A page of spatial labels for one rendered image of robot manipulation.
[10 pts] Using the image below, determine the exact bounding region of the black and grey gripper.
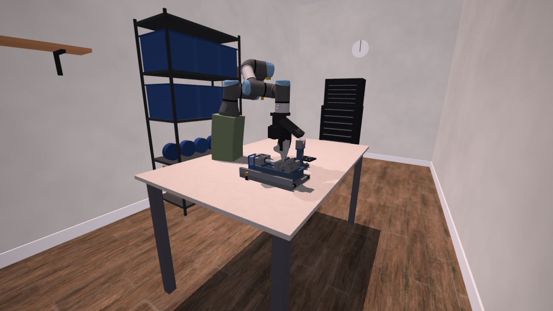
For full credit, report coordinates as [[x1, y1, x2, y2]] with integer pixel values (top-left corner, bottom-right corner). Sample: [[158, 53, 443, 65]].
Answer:
[[268, 112, 292, 162]]

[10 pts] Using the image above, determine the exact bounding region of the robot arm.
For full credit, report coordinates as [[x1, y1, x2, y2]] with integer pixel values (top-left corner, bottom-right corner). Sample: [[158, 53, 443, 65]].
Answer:
[[219, 59, 305, 138]]

